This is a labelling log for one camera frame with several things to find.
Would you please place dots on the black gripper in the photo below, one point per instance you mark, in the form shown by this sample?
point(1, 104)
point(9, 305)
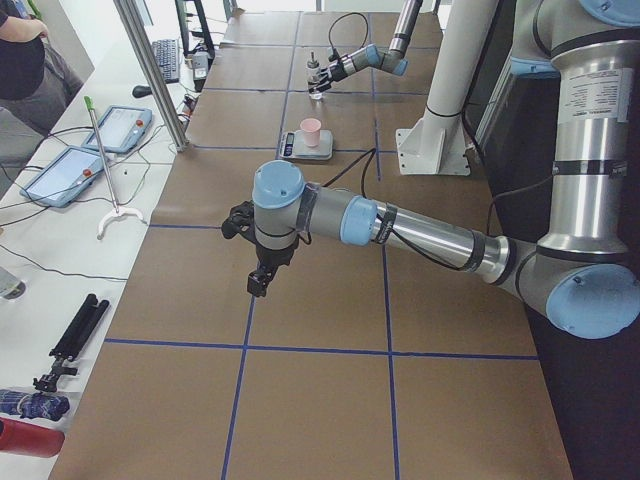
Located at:
point(341, 66)
point(272, 257)

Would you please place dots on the clear glass sauce bottle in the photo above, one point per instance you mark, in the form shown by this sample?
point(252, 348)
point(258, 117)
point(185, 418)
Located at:
point(313, 77)

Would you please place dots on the pink paper cup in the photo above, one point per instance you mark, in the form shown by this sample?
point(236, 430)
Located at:
point(311, 131)

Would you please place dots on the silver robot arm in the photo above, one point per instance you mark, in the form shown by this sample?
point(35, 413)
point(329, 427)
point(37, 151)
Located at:
point(575, 274)
point(393, 59)

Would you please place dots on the digital kitchen scale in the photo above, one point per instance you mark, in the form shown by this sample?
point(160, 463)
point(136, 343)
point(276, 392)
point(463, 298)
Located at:
point(293, 147)

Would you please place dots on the black keyboard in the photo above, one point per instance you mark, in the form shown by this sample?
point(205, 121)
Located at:
point(166, 55)

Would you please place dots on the black computer mouse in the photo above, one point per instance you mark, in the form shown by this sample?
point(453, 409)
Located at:
point(141, 91)

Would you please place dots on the black folded tripod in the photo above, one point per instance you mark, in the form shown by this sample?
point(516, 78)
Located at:
point(72, 343)

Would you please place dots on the far teach pendant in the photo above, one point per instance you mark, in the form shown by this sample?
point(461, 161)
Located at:
point(122, 127)

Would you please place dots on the teach pendant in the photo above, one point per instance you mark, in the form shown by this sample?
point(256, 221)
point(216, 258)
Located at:
point(62, 180)
point(122, 127)

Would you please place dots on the near teach pendant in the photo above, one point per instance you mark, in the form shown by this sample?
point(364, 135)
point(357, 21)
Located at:
point(62, 180)

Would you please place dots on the metal reacher stick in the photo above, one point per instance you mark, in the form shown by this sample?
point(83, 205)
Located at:
point(117, 210)

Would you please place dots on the seated person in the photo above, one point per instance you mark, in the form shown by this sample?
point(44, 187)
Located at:
point(37, 84)

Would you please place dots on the red water bottle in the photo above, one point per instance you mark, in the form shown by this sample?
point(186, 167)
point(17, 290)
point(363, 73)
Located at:
point(31, 440)

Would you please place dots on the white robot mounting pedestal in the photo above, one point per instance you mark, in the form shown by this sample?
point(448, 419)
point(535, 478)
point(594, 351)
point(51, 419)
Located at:
point(435, 145)

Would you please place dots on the aluminium frame post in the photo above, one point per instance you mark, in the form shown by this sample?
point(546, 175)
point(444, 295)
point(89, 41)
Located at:
point(134, 27)

